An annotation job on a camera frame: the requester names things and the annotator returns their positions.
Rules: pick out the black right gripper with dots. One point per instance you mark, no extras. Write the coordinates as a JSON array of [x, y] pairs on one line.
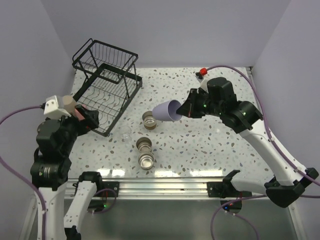
[[188, 108]]

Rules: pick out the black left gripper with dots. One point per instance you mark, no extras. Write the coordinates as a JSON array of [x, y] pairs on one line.
[[91, 121]]

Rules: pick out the pink plastic cup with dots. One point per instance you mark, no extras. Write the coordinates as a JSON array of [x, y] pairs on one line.
[[77, 113]]

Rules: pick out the beige plastic cup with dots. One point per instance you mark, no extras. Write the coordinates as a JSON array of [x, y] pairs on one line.
[[69, 104]]

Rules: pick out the purple plastic cup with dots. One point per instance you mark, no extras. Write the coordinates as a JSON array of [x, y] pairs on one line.
[[167, 111]]

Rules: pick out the steel cup with cork base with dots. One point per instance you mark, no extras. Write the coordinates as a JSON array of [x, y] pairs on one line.
[[149, 121]]

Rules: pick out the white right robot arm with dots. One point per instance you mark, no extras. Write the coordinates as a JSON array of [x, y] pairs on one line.
[[290, 177]]

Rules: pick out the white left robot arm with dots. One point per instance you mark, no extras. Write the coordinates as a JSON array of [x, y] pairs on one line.
[[49, 173]]

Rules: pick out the black dish rack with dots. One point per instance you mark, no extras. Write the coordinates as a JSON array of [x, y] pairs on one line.
[[110, 81]]

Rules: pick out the clear glass cup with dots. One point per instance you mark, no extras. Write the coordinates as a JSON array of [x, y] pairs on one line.
[[126, 132]]

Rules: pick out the steel cup near pink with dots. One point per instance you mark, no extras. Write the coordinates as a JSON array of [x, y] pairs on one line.
[[144, 144]]

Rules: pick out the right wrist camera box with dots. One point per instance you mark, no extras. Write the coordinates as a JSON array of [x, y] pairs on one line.
[[202, 76]]

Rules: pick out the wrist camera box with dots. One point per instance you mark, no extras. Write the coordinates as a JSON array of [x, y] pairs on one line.
[[202, 76], [54, 108]]

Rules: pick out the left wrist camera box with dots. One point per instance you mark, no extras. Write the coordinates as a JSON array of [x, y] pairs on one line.
[[54, 108]]

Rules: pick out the steel cup near rail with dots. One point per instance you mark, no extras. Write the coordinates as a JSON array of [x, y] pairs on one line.
[[146, 160]]

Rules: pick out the aluminium table edge rail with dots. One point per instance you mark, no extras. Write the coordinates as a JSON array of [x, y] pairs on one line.
[[168, 188]]

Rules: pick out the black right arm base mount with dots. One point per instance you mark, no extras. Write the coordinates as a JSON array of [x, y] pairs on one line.
[[219, 189]]

